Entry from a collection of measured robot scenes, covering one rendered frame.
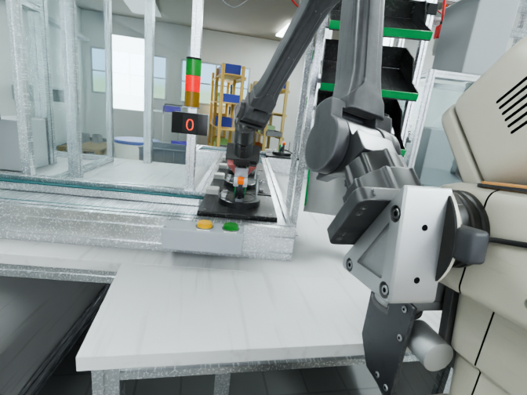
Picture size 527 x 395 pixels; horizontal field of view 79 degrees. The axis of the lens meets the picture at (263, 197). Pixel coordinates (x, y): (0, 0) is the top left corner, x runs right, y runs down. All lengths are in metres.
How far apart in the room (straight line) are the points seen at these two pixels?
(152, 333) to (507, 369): 0.53
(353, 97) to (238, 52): 8.99
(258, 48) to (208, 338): 9.08
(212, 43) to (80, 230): 8.59
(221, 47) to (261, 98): 8.58
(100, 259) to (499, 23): 2.00
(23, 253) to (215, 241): 0.49
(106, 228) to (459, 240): 0.86
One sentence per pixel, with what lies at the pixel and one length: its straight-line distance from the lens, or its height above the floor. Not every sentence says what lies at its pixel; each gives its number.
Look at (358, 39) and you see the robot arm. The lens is 0.50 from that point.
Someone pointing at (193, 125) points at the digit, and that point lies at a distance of 1.13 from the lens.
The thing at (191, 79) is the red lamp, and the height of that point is 1.35.
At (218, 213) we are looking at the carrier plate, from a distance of 0.96.
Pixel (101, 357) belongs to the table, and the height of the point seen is 0.86.
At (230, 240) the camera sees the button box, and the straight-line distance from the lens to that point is 0.84.
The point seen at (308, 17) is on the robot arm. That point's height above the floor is 1.46.
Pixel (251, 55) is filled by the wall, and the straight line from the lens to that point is 9.44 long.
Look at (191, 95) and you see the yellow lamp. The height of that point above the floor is 1.30.
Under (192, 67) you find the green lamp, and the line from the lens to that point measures 1.14.
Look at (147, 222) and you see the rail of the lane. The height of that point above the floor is 0.94.
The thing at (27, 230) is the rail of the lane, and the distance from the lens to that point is 1.09.
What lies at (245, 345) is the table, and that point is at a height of 0.86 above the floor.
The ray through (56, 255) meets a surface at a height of 0.86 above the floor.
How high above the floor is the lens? 1.28
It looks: 15 degrees down
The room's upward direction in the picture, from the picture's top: 6 degrees clockwise
